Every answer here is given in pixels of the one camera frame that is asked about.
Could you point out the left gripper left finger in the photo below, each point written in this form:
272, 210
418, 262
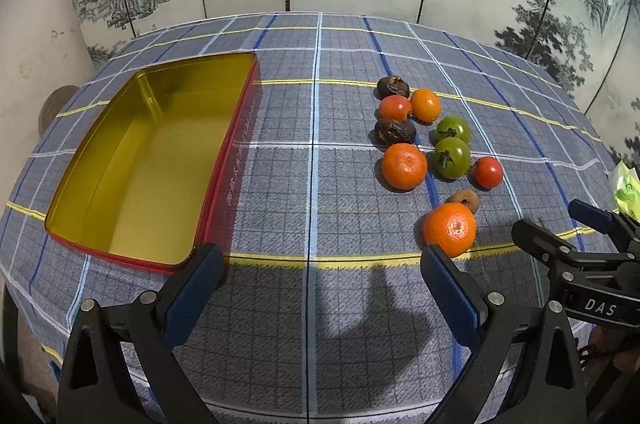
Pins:
96, 385

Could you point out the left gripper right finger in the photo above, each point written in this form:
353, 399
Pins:
547, 381

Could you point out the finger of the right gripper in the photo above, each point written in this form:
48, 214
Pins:
620, 228
545, 243

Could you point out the red tomato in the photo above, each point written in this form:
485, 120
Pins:
395, 107
487, 172

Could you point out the small brown kiwi fruit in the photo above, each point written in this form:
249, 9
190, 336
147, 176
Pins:
466, 197

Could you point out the large mandarin orange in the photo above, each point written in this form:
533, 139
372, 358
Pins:
452, 227

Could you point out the green tomato front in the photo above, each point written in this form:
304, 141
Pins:
452, 158

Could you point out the green tomato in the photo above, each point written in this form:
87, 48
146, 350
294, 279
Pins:
452, 158
453, 127

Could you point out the smooth orange kumquat fruit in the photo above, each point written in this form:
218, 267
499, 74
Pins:
425, 105

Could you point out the dark passion fruit front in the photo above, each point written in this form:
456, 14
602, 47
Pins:
390, 132

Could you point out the dark passion fruit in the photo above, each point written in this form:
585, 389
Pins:
390, 132
392, 85

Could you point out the person's right hand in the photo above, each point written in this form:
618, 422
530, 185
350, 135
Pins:
607, 347

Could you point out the green plastic bag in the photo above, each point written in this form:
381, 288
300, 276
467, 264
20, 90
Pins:
625, 187

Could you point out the red gold toffee tin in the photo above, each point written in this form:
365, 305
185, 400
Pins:
159, 172

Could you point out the round grey millstone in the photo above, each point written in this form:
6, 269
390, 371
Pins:
53, 105

